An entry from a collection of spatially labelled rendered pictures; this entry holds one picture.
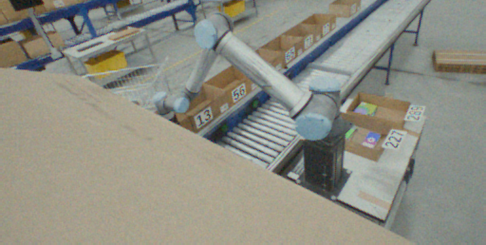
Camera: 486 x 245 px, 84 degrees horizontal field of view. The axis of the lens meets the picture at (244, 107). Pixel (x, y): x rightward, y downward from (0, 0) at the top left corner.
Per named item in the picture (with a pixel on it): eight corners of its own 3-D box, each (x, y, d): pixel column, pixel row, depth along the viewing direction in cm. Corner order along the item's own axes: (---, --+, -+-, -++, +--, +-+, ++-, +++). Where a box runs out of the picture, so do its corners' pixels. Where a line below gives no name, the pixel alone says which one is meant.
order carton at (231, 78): (231, 108, 224) (227, 90, 215) (207, 99, 242) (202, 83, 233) (259, 85, 247) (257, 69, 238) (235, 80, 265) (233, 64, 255)
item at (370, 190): (383, 223, 141) (384, 220, 139) (287, 179, 175) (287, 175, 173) (426, 120, 201) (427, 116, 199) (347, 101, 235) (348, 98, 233)
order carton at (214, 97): (196, 135, 202) (189, 117, 192) (172, 122, 219) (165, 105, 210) (231, 107, 224) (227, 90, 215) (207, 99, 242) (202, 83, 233)
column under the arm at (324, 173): (352, 172, 168) (357, 130, 150) (335, 202, 152) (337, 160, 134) (313, 157, 183) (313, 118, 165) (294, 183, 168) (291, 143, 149)
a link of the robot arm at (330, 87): (343, 104, 142) (343, 74, 132) (336, 123, 129) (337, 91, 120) (313, 102, 149) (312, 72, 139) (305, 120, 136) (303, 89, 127)
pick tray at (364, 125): (377, 162, 171) (379, 151, 165) (321, 141, 194) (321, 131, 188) (391, 137, 187) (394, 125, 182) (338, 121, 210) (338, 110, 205)
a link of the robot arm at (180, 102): (189, 92, 161) (173, 90, 167) (177, 103, 153) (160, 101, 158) (193, 105, 166) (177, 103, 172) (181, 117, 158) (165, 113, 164)
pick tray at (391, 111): (400, 135, 188) (402, 123, 182) (345, 120, 209) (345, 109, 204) (409, 113, 205) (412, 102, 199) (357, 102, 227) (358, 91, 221)
